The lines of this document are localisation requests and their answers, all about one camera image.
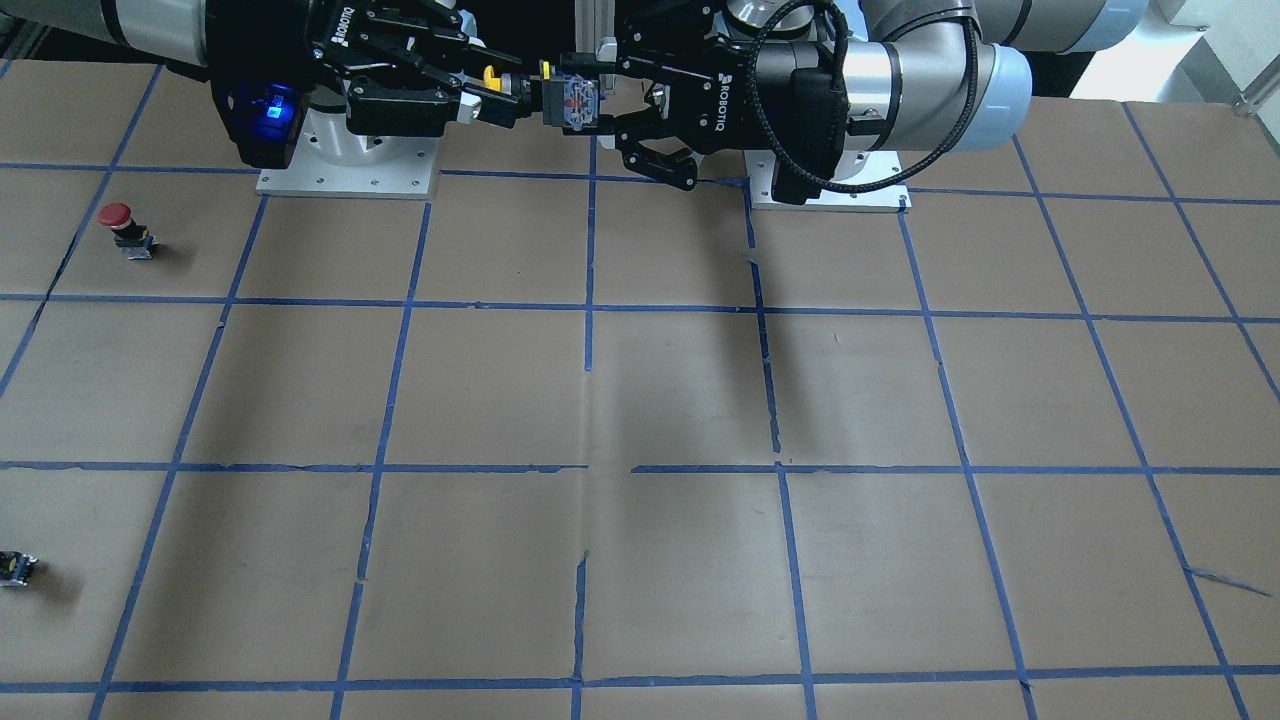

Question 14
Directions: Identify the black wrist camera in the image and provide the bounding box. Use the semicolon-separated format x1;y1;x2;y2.
210;78;307;170

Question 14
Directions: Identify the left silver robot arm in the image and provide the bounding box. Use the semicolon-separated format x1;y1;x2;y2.
534;1;1147;206

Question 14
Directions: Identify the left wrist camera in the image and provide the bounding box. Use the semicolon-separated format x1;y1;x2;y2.
765;67;849;181

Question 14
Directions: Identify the yellow push button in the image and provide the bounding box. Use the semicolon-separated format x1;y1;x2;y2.
480;60;612;135

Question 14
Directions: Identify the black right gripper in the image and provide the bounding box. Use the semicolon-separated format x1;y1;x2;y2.
205;1;536;135

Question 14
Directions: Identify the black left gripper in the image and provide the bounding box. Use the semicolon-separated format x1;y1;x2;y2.
559;1;851;191

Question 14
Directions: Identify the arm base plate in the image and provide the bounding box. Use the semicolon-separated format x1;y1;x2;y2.
256;108;440;201
748;150;911;214

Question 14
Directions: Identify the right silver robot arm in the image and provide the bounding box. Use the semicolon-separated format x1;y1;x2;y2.
3;1;534;164

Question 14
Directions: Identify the red push button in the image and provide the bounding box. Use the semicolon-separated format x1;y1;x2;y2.
96;202;157;261

